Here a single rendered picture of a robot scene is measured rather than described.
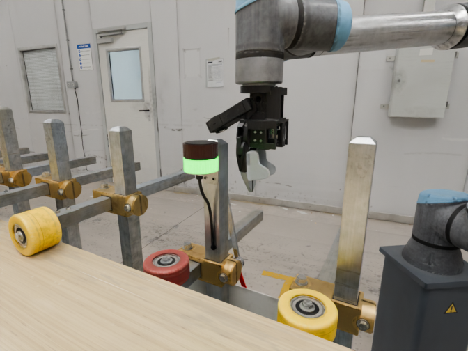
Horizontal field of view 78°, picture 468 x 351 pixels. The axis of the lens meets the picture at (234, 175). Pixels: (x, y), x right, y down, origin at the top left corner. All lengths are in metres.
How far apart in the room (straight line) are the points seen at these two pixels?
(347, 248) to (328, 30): 0.38
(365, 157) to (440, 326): 0.99
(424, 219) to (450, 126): 2.08
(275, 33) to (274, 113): 0.14
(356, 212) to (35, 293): 0.49
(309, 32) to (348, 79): 2.56
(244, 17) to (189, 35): 3.18
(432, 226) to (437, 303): 0.26
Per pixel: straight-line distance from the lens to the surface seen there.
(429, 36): 0.98
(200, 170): 0.47
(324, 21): 0.60
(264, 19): 0.55
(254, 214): 0.84
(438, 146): 3.23
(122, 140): 0.68
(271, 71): 0.54
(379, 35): 0.86
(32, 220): 0.63
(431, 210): 1.20
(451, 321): 1.37
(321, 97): 3.15
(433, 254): 1.25
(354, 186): 0.45
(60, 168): 0.90
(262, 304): 0.65
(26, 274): 0.61
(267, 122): 0.53
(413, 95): 2.92
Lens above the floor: 1.18
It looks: 14 degrees down
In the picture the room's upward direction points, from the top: straight up
